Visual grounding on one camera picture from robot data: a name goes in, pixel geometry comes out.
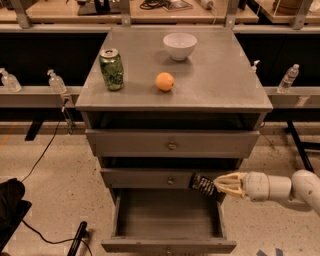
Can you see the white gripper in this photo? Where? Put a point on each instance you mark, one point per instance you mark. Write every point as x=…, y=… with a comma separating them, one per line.
x=256, y=186

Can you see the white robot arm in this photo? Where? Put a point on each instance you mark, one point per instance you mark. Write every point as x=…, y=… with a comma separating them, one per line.
x=299, y=192

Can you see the grey open bottom drawer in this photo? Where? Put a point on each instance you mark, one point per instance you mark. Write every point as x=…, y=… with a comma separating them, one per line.
x=167, y=221

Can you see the grey drawer cabinet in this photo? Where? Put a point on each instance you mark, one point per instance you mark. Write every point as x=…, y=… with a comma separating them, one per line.
x=215, y=89

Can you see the grey middle drawer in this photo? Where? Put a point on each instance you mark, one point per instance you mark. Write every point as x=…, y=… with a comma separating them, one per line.
x=154, y=178

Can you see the grey top drawer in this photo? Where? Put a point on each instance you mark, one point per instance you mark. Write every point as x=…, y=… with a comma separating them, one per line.
x=171, y=143

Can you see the black chair base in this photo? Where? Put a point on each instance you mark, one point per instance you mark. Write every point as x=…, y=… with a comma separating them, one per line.
x=301, y=146

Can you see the clear water bottle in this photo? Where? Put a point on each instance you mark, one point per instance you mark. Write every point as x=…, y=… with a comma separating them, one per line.
x=288, y=79

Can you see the small white pump bottle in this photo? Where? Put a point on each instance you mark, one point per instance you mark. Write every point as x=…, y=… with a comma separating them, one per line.
x=255, y=64

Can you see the orange fruit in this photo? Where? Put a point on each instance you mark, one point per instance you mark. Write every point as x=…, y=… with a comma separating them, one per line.
x=165, y=81

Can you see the white bowl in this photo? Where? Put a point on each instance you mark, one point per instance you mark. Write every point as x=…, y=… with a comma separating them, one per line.
x=179, y=45

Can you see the green soda can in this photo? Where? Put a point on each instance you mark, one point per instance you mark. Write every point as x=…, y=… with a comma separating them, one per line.
x=111, y=68

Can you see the black stand leg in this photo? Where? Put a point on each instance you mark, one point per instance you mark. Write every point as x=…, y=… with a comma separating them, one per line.
x=80, y=234

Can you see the clear pump bottle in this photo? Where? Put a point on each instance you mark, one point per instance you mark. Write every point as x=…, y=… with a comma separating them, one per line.
x=56, y=82
x=10, y=81

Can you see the black bag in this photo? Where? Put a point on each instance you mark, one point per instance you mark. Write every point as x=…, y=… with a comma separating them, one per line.
x=12, y=209

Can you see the clear pump bottle far left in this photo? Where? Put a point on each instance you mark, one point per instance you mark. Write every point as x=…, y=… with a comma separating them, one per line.
x=10, y=81

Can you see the wooden workbench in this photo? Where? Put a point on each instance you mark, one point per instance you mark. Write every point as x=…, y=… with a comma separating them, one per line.
x=65, y=12

